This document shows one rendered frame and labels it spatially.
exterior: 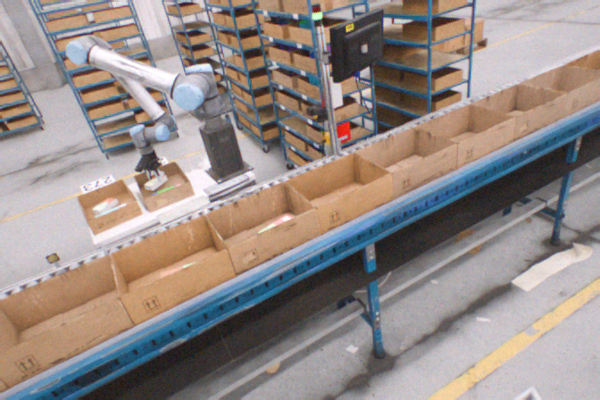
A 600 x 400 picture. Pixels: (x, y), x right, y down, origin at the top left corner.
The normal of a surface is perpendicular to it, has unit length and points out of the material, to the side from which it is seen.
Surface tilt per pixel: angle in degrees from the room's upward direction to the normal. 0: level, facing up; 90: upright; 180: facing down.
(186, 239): 90
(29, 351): 90
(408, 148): 90
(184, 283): 90
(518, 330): 0
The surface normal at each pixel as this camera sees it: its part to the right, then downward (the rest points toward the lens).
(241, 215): 0.48, 0.38
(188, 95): -0.04, 0.60
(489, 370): -0.16, -0.84
